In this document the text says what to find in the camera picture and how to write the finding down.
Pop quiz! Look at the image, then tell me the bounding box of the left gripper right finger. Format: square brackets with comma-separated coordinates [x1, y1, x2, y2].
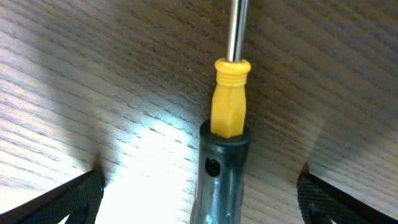
[297, 174, 397, 224]

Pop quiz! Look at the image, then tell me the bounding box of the black and yellow screwdriver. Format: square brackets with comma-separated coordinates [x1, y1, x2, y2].
[190, 0, 251, 223]

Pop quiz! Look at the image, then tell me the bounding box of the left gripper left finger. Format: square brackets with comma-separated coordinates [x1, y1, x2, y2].
[1, 170, 104, 224]

